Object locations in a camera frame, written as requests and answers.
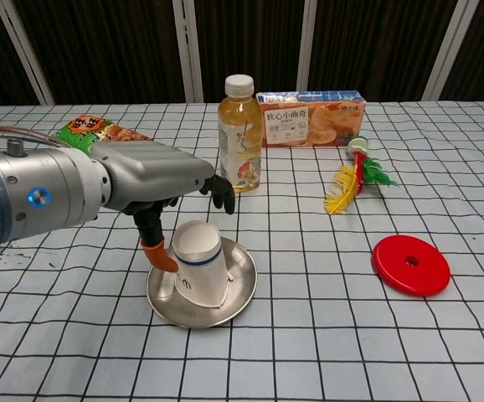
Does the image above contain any red yellow green feather shuttlecock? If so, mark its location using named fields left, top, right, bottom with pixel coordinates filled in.
left=323, top=136, right=400, bottom=216

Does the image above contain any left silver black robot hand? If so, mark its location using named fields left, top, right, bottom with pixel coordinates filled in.
left=89, top=140, right=237, bottom=274

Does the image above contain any white paper cup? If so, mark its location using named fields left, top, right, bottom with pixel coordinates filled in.
left=171, top=221, right=237, bottom=309

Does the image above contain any orange blue cookie box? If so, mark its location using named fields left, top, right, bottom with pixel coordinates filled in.
left=255, top=89, right=367, bottom=149

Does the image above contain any black pleated curtain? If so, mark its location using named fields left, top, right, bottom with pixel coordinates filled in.
left=0, top=0, right=484, bottom=108

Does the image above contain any light blue checkered tablecloth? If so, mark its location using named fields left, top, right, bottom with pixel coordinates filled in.
left=0, top=100, right=484, bottom=402

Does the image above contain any red plastic disc with hole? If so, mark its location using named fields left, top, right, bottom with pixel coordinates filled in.
left=372, top=234, right=452, bottom=299

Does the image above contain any round steel plate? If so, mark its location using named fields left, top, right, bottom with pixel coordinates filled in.
left=146, top=235, right=259, bottom=329

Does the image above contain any thin pink wire bundle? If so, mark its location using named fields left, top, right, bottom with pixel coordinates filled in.
left=0, top=125, right=72, bottom=148

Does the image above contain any green snack bag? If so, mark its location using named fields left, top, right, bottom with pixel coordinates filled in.
left=54, top=114, right=155, bottom=155

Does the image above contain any tea bottle with white cap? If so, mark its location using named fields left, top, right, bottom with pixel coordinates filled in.
left=217, top=74, right=265, bottom=195

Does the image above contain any white aluminium frame post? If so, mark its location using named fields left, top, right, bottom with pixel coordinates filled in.
left=0, top=0, right=55, bottom=106
left=172, top=0, right=206, bottom=104
left=295, top=0, right=319, bottom=92
left=423, top=0, right=482, bottom=101

